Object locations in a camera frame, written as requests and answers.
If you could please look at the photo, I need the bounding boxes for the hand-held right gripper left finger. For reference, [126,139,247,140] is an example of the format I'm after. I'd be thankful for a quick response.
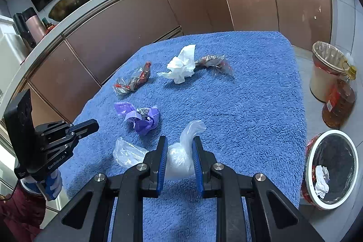
[34,136,169,242]

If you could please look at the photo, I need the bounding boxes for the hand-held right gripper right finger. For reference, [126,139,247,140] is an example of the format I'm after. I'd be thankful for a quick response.
[192,136,325,242]

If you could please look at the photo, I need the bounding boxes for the clear crumpled plastic bag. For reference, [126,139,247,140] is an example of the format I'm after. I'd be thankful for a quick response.
[113,137,150,169]

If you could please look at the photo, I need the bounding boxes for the black bin liner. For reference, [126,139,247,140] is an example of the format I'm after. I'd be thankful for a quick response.
[310,134,355,203]

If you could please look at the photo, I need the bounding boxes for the small white tissue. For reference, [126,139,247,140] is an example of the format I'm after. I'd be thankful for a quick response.
[314,165,331,199]

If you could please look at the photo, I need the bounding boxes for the white translucent plastic bag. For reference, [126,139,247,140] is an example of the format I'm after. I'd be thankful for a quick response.
[167,120,207,181]

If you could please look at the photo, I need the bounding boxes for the amber cooking oil bottle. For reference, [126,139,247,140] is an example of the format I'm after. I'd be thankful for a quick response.
[322,65,357,129]

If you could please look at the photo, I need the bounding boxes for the dark sauce bottle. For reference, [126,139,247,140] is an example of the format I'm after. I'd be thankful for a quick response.
[42,17,56,31]

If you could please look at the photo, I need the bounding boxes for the blue terry towel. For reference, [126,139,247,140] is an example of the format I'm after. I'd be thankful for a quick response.
[61,31,309,242]

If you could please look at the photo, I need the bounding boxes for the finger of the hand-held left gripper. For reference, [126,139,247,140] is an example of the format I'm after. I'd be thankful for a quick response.
[72,126,100,141]
[69,119,100,134]

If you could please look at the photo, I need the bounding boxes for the white appliance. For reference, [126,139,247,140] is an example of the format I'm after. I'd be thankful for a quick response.
[0,15,30,66]

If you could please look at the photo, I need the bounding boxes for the red and grey twisted wrapper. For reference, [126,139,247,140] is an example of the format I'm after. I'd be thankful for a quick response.
[114,61,152,96]

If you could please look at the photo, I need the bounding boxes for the brown base cabinets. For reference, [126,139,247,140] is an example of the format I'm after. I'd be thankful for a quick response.
[0,0,333,125]

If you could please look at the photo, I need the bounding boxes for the red bin with white rim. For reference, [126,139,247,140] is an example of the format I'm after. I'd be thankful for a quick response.
[301,129,358,211]

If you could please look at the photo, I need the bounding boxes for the grey and red foil wrapper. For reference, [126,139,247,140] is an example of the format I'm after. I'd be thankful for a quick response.
[195,54,235,77]

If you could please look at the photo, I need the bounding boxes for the purple crumpled wrapper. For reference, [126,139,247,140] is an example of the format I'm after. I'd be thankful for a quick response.
[114,102,160,136]

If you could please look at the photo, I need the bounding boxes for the pink thermos bottle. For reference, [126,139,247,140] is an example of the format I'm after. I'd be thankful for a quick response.
[23,7,47,46]

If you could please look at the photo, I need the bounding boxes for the person's left forearm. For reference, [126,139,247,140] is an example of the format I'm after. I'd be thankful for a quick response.
[0,180,47,237]

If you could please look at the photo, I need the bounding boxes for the beige bin with clear liner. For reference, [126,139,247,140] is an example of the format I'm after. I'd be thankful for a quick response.
[309,41,351,103]

